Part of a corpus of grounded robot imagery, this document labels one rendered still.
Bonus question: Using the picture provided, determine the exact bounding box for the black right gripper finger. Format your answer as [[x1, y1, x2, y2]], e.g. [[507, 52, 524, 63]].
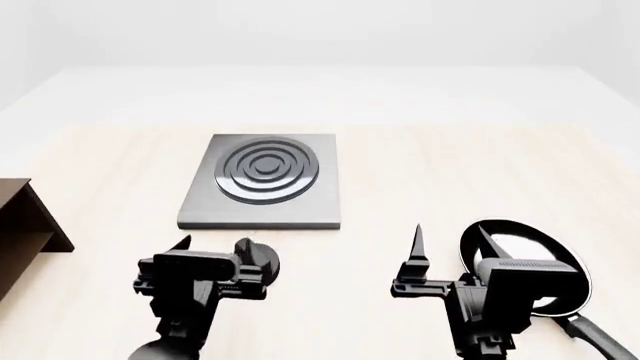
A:
[[477, 222, 514, 261], [398, 223, 432, 283]]

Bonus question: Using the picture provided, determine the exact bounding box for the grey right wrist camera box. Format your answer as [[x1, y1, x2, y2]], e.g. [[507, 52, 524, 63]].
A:
[[475, 256, 575, 320]]

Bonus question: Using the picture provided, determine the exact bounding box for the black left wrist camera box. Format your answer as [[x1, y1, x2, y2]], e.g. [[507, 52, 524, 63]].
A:
[[151, 251, 240, 283]]

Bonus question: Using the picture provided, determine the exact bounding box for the grey square stove plate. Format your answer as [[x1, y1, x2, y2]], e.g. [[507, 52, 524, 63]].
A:
[[177, 132, 343, 231]]

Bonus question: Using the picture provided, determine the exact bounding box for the black round stove knob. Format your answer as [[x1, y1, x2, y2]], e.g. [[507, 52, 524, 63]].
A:
[[234, 237, 281, 297]]

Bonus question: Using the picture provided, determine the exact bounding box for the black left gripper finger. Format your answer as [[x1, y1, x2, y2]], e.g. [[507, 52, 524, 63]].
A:
[[237, 260, 268, 292], [168, 234, 193, 256]]

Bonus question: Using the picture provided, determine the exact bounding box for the dark brown wooden shelf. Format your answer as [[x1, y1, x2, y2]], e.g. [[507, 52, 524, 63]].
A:
[[0, 177, 76, 303]]

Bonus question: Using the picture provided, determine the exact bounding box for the black frying pan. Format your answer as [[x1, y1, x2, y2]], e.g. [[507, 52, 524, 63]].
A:
[[458, 218, 640, 360]]

